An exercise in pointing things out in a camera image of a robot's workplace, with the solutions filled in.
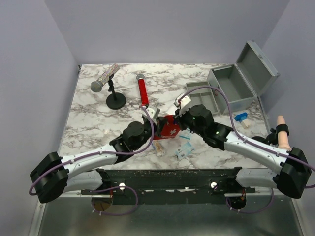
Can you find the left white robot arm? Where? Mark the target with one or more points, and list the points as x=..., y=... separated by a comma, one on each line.
x=53, y=175

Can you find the blue white small box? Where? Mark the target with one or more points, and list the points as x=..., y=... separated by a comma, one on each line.
x=243, y=119

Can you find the red first aid pouch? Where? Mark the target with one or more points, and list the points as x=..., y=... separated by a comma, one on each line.
x=168, y=128

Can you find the teal gauze dressing packet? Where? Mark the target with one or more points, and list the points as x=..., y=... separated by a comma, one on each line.
x=186, y=134

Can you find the silver glitter microphone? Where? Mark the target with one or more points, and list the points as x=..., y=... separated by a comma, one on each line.
x=105, y=77

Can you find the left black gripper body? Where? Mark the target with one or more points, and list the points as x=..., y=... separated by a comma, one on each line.
x=147, y=133

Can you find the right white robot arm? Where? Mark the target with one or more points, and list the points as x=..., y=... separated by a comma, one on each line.
x=286, y=170

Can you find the red glitter microphone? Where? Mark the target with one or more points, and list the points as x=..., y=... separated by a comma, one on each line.
x=142, y=89

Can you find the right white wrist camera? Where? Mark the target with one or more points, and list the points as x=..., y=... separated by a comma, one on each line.
x=183, y=103

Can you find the grey plastic tray insert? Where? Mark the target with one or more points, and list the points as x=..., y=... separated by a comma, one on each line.
x=202, y=96

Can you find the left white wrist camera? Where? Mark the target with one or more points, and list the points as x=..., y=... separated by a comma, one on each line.
x=152, y=112

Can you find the black mounting rail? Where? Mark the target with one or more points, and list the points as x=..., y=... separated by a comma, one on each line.
x=167, y=187

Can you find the blue white bandage packets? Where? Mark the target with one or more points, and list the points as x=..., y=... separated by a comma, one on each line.
x=184, y=150

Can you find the cotton swab pack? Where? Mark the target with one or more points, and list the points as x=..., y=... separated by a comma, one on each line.
x=159, y=149

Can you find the grey metal case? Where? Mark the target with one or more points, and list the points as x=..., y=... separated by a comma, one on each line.
x=245, y=80

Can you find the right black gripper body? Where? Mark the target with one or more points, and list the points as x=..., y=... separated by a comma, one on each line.
x=185, y=121

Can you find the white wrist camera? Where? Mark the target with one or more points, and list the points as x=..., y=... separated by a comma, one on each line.
x=152, y=112
x=183, y=103

